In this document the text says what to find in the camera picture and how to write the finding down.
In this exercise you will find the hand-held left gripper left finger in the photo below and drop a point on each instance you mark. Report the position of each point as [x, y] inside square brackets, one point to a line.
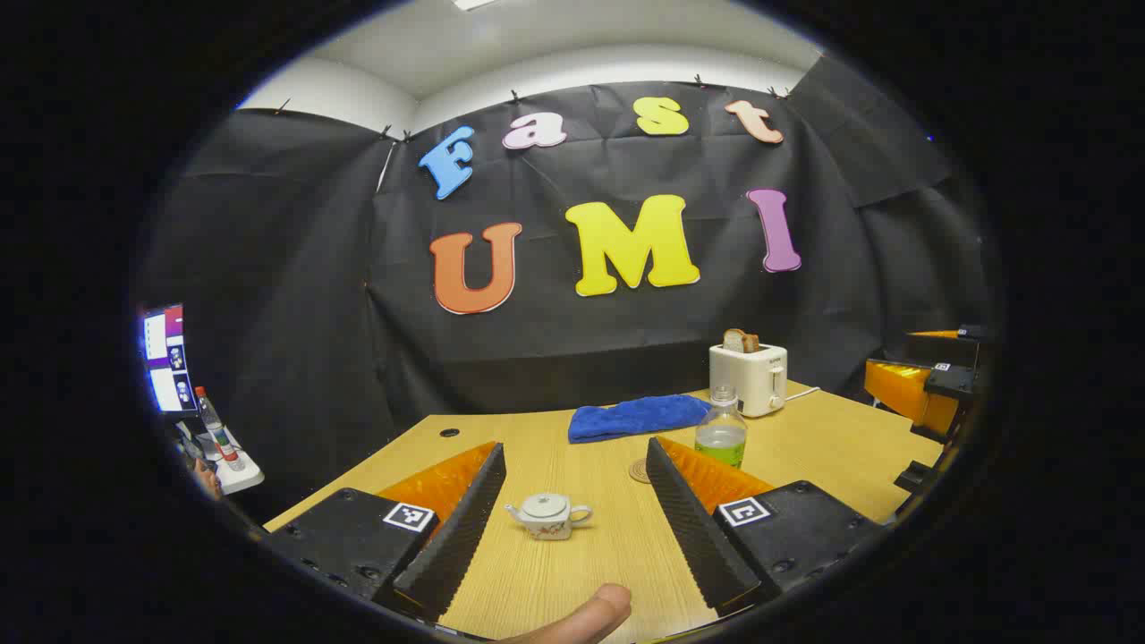
[456, 537]

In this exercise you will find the round wooden coaster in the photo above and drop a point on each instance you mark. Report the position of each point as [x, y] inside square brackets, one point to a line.
[638, 471]

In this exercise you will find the green label water bottle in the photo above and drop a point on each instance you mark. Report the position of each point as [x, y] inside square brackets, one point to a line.
[720, 443]

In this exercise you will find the white side table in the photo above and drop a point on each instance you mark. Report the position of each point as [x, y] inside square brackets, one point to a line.
[241, 474]

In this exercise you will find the black backdrop cloth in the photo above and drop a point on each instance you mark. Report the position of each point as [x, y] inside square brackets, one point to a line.
[555, 340]

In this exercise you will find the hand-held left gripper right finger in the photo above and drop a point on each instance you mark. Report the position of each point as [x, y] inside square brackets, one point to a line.
[693, 528]

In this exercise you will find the computer monitor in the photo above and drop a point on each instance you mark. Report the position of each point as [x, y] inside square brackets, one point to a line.
[165, 358]

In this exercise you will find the blue towel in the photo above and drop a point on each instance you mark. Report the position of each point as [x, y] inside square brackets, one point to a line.
[635, 416]

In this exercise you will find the white ceramic teacup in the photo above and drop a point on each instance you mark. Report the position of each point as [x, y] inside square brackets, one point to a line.
[547, 529]

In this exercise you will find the bread slice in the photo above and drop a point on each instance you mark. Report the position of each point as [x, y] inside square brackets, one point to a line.
[738, 341]

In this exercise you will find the white toaster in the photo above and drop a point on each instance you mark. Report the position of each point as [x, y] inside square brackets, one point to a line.
[747, 376]

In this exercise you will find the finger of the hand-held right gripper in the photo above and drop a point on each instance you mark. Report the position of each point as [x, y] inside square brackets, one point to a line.
[948, 344]
[903, 389]

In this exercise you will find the red cap plastic bottle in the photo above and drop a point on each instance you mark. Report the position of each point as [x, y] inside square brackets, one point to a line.
[217, 434]

